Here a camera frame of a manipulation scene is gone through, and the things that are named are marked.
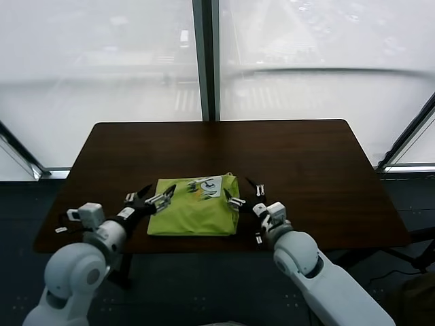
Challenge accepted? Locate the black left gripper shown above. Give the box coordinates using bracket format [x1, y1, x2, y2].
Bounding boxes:
[115, 184, 177, 229]

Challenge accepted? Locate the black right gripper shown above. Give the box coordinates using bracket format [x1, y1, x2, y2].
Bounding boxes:
[222, 177, 269, 221]

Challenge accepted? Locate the green t-shirt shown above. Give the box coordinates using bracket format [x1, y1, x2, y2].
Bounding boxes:
[146, 172, 241, 238]

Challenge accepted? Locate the grey vertical window mullion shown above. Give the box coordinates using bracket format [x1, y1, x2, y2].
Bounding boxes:
[191, 0, 222, 122]

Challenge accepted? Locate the grey curved handrail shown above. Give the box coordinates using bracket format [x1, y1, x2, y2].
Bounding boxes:
[220, 67, 435, 85]

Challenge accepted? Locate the dark trouser leg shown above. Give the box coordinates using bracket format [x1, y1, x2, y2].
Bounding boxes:
[396, 271, 435, 326]

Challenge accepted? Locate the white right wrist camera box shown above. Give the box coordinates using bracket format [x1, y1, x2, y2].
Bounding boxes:
[266, 202, 287, 227]

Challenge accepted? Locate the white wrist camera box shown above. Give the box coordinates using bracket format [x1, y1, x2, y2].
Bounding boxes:
[67, 202, 103, 227]
[266, 202, 287, 227]

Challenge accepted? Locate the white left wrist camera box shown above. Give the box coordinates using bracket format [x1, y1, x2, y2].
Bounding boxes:
[67, 202, 103, 227]

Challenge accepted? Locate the black left camera cable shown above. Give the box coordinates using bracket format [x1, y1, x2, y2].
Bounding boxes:
[53, 215, 90, 235]

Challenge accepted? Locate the slanted window frame bar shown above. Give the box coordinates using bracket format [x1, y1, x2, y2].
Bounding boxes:
[0, 118, 52, 181]
[376, 98, 435, 174]

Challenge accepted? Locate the black floor cable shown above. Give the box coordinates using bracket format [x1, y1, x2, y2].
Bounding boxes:
[368, 268, 423, 283]

